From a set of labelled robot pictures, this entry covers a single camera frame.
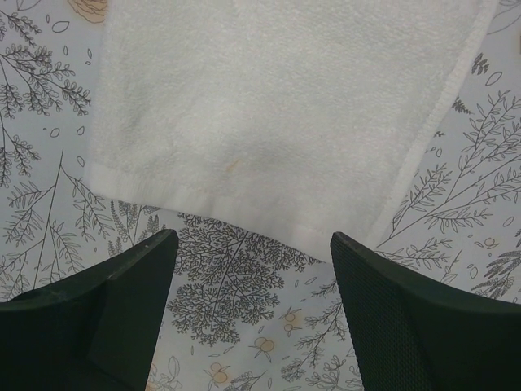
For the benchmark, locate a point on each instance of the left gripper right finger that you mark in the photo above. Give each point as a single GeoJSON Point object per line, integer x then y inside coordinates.
{"type": "Point", "coordinates": [410, 332]}

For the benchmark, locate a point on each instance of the white towel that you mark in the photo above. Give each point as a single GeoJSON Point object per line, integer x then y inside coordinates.
{"type": "Point", "coordinates": [291, 119]}

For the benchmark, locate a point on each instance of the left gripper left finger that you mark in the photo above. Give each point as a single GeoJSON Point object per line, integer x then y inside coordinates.
{"type": "Point", "coordinates": [94, 330]}

